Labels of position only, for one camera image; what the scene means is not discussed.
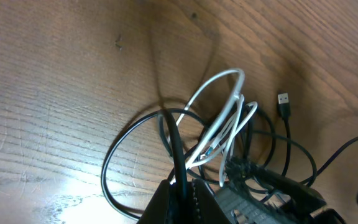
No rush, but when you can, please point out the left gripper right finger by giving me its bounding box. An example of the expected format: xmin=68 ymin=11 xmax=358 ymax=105
xmin=189 ymin=179 xmax=231 ymax=224

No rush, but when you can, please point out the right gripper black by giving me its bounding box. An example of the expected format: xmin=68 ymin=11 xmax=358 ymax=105
xmin=216 ymin=157 xmax=344 ymax=223

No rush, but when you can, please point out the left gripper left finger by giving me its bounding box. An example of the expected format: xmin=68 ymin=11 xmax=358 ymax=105
xmin=137 ymin=180 xmax=170 ymax=224

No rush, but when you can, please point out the long black USB cable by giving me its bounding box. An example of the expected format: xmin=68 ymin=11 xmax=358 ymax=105
xmin=100 ymin=91 xmax=358 ymax=222

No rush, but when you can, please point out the short black cable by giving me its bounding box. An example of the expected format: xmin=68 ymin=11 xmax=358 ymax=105
xmin=157 ymin=105 xmax=279 ymax=203

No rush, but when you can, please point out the white USB cable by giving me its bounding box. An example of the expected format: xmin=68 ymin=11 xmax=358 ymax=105
xmin=169 ymin=68 xmax=259 ymax=187

